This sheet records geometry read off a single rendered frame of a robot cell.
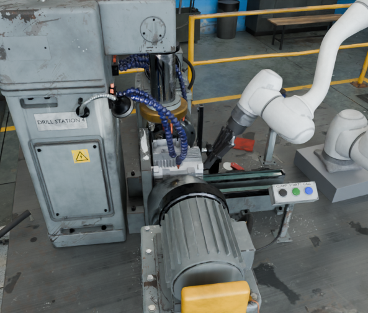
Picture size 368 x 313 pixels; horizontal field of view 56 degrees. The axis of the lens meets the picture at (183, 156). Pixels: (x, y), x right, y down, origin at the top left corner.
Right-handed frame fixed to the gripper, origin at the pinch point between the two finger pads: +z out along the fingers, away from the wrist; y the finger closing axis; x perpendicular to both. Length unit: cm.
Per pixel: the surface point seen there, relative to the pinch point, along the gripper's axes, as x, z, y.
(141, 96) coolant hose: -39.8, -17.6, 11.5
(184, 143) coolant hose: -21.3, -11.3, 16.7
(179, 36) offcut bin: 85, 60, -474
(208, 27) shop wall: 141, 33, -535
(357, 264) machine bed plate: 61, 0, 34
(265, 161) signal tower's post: 48, 6, -34
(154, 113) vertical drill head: -30.2, -9.5, 1.5
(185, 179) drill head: -14.1, 0.9, 17.9
